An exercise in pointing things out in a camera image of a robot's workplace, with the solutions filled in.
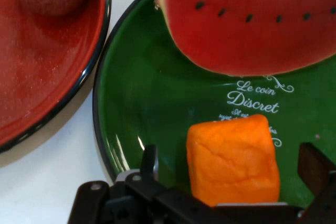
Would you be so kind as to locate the green plate with white print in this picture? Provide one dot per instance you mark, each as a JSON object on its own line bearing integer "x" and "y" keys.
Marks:
{"x": 147, "y": 90}

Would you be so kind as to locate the orange toy cube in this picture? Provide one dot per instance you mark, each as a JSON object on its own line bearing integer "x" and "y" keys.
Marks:
{"x": 231, "y": 161}

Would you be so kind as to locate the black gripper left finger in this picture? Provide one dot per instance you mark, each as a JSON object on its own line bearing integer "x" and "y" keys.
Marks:
{"x": 149, "y": 163}

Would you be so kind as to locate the red plate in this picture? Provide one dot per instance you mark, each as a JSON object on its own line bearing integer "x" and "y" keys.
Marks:
{"x": 39, "y": 72}

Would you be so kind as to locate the toy watermelon slice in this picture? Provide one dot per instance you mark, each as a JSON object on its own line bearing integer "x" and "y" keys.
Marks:
{"x": 249, "y": 40}

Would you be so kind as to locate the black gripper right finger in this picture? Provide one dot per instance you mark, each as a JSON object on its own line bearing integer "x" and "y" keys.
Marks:
{"x": 312, "y": 166}

